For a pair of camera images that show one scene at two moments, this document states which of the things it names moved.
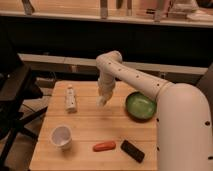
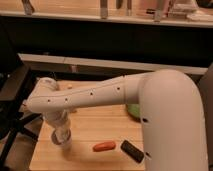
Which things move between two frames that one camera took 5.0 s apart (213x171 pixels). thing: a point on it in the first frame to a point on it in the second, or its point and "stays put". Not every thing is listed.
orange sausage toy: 104,146 stays put
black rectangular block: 133,151 stays put
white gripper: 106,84 to 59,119
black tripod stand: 17,86 stays put
